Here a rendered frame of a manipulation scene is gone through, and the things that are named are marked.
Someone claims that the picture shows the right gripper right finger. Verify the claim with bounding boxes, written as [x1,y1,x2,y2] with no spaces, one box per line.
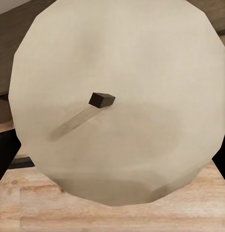
[212,136,225,179]

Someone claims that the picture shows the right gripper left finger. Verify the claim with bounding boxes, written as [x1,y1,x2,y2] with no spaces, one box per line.
[0,129,22,181]

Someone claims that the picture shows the pillar candle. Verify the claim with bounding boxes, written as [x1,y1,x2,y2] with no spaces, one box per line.
[9,0,225,206]

